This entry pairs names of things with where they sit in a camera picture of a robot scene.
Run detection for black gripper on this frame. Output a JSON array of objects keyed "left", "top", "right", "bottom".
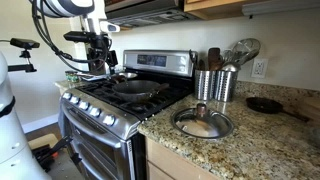
[{"left": 63, "top": 31, "right": 118, "bottom": 75}]

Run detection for steel lid with wooden knob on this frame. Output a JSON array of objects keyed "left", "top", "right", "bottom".
[{"left": 171, "top": 103, "right": 234, "bottom": 139}]

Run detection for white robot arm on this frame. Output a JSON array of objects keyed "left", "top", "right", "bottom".
[{"left": 29, "top": 0, "right": 120, "bottom": 74}]

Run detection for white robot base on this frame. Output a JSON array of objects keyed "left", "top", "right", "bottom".
[{"left": 0, "top": 53, "right": 51, "bottom": 180}]

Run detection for dark frying pan on stove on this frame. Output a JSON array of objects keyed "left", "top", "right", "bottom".
[{"left": 112, "top": 80, "right": 169, "bottom": 102}]

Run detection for stainless steel skillet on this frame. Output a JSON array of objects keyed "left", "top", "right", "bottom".
[{"left": 111, "top": 72, "right": 137, "bottom": 83}]

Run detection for small green jars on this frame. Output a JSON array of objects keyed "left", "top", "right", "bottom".
[{"left": 65, "top": 70, "right": 80, "bottom": 83}]

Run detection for range hood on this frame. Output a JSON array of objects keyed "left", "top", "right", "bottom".
[{"left": 104, "top": 0, "right": 198, "bottom": 28}]

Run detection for stainless steel gas stove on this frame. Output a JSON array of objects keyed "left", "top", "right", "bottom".
[{"left": 59, "top": 50, "right": 197, "bottom": 180}]

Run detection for left perforated steel utensil holder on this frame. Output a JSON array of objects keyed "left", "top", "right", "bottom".
[{"left": 195, "top": 70, "right": 215, "bottom": 101}]

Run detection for perforated steel utensil holder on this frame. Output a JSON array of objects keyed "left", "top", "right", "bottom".
[
  {"left": 214, "top": 71, "right": 238, "bottom": 102},
  {"left": 195, "top": 70, "right": 215, "bottom": 101}
]

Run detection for wooden spatula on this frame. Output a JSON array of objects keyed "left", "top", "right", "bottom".
[{"left": 208, "top": 48, "right": 223, "bottom": 71}]

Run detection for right perforated steel utensil holder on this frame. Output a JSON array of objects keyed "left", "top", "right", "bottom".
[{"left": 214, "top": 71, "right": 238, "bottom": 102}]

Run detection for metal whisk utensils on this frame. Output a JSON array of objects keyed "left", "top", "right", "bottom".
[{"left": 222, "top": 38, "right": 261, "bottom": 72}]

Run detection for small black cast iron skillet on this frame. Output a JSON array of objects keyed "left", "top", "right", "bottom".
[{"left": 246, "top": 97, "right": 309, "bottom": 122}]

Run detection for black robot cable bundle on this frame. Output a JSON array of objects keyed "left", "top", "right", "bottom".
[{"left": 30, "top": 0, "right": 111, "bottom": 65}]

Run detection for black camera on stand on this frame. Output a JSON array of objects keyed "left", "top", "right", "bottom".
[{"left": 8, "top": 38, "right": 40, "bottom": 73}]

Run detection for white wall outlet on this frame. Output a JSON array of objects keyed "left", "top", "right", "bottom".
[{"left": 251, "top": 59, "right": 268, "bottom": 78}]

